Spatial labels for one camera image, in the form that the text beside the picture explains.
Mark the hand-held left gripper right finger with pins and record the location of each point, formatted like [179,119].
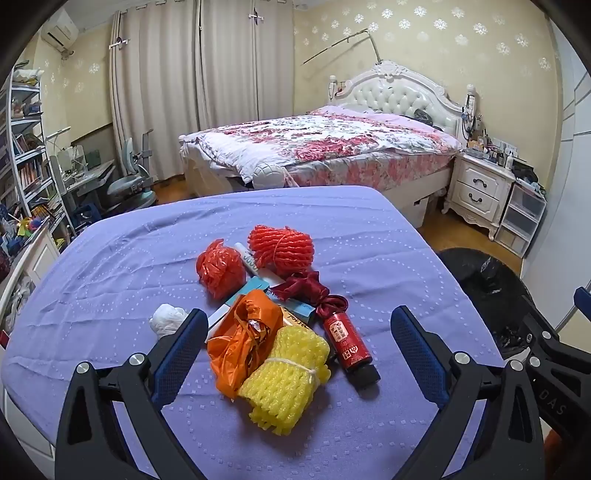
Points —
[418,355]

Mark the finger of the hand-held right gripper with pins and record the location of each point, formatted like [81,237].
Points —
[540,327]
[582,302]

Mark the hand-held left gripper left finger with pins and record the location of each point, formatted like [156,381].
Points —
[180,350]

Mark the white tissue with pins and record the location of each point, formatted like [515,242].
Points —
[166,318]

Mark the orange plastic bag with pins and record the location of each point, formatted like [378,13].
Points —
[231,350]

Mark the bottle with black cap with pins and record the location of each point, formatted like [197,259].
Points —
[346,344]

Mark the black trash bin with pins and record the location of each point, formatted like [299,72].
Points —
[475,277]

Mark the yellow foam fruit net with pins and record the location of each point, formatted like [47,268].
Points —
[281,378]

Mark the white tube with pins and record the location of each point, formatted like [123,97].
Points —
[251,263]

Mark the light blue carton box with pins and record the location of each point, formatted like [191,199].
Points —
[300,311]

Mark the dark red ribbon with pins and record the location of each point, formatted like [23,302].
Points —
[304,288]

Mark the ribbed red foam net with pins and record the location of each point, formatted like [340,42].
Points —
[281,249]

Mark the brown fuzzy cloth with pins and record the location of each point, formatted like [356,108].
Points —
[554,450]

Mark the purple tablecloth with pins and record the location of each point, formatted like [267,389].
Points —
[138,258]

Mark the clear plastic drawer unit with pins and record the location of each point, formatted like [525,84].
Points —
[521,212]

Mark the white wardrobe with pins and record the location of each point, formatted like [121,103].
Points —
[572,184]

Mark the dark cloth pile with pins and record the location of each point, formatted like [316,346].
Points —
[528,177]

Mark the white nightstand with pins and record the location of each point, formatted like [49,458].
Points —
[480,184]

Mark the blue stool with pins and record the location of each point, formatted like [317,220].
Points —
[87,216]

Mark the white cabinet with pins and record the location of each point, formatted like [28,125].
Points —
[32,267]

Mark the grey-blue desk chair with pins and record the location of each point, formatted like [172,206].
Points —
[129,184]

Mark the cluster of toiletry bottles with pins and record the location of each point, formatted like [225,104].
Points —
[489,150]

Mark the grey study desk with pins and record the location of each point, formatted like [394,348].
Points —
[87,177]

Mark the white ball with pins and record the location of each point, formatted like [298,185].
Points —
[270,175]

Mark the colourful toy pile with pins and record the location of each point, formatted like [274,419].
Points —
[18,235]

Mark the floral quilt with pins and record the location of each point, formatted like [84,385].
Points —
[323,138]

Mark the dark bundle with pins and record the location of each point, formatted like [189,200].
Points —
[424,117]

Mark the white bookshelf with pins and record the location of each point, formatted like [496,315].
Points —
[27,157]

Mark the beige curtain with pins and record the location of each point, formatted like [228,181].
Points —
[244,64]
[152,92]

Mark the white tufted headboard bed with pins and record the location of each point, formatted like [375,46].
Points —
[397,92]

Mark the thin bent rod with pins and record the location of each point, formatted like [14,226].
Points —
[339,42]

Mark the white air conditioner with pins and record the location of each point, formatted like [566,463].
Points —
[60,30]

